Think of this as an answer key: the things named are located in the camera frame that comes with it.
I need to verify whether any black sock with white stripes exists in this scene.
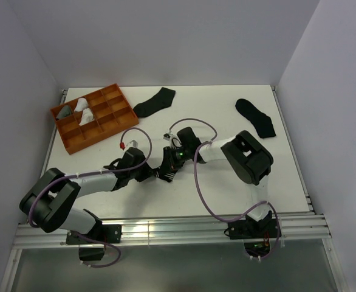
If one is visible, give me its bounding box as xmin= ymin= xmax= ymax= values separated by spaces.
xmin=153 ymin=151 xmax=182 ymax=183

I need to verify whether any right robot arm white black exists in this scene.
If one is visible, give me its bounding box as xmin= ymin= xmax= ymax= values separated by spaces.
xmin=156 ymin=127 xmax=275 ymax=237

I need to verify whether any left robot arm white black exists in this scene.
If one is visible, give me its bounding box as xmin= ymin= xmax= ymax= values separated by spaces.
xmin=19 ymin=147 xmax=154 ymax=243

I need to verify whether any orange compartment tray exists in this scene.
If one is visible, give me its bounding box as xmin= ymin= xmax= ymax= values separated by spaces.
xmin=50 ymin=83 xmax=139 ymax=155

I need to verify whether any black sock top centre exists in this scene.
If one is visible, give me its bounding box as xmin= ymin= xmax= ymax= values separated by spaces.
xmin=133 ymin=87 xmax=176 ymax=118

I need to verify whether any lower white rolled sock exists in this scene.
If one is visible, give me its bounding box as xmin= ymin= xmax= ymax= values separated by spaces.
xmin=79 ymin=108 xmax=95 ymax=126

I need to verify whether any white rolled sock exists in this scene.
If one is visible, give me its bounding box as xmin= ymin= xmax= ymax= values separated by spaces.
xmin=79 ymin=108 xmax=95 ymax=126
xmin=74 ymin=97 xmax=89 ymax=113

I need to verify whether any upper white rolled sock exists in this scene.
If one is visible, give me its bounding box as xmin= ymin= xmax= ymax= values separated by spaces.
xmin=74 ymin=97 xmax=89 ymax=113

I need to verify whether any grey rolled sock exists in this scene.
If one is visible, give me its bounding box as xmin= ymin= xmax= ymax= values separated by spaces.
xmin=55 ymin=105 xmax=73 ymax=120

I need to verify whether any black sock top right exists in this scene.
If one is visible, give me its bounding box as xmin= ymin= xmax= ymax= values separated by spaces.
xmin=235 ymin=99 xmax=276 ymax=139

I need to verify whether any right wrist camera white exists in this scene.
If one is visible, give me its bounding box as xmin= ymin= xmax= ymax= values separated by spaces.
xmin=163 ymin=130 xmax=179 ymax=141

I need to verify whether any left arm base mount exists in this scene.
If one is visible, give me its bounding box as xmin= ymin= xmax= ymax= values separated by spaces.
xmin=66 ymin=224 xmax=122 ymax=267

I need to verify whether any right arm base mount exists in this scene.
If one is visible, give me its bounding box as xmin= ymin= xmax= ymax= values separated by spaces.
xmin=224 ymin=216 xmax=282 ymax=242

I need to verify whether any aluminium frame rail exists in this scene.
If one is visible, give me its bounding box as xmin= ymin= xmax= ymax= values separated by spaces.
xmin=1 ymin=88 xmax=349 ymax=292

